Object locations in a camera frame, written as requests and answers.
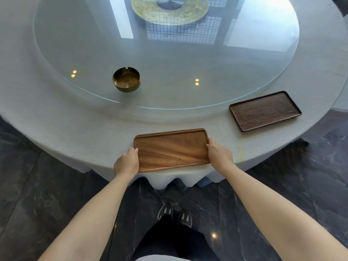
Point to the person's left hand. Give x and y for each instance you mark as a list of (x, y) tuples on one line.
[(126, 163)]

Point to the person's right hand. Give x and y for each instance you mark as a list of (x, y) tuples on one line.
[(219, 156)]

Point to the person's left thumb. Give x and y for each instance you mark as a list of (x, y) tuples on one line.
[(134, 151)]

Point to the person's right thumb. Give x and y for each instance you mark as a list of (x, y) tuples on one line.
[(210, 146)]

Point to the light brown wooden tray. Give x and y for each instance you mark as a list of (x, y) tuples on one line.
[(171, 150)]

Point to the person's right forearm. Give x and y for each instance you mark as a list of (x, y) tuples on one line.
[(274, 214)]

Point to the person's left forearm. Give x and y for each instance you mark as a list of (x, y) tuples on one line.
[(92, 220)]

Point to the grey tablecloth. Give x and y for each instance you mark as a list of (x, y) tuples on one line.
[(174, 105)]

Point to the dark brown wooden tray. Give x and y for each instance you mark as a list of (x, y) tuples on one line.
[(265, 110)]

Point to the person's black left shoe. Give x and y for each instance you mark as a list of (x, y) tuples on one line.
[(165, 211)]

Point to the person's black shoe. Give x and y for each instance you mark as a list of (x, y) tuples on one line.
[(185, 217), (165, 211)]

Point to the brass ashtray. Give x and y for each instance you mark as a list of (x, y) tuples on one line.
[(126, 80)]

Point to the person's black right shoe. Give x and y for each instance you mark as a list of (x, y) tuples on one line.
[(185, 217)]

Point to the person's black trousers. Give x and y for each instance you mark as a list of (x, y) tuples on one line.
[(174, 241)]

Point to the round glass turntable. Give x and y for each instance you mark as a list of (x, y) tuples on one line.
[(165, 51)]

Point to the person's white top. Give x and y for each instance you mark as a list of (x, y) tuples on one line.
[(160, 258)]

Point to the gold round centrepiece plate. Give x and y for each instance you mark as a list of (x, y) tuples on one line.
[(170, 9)]

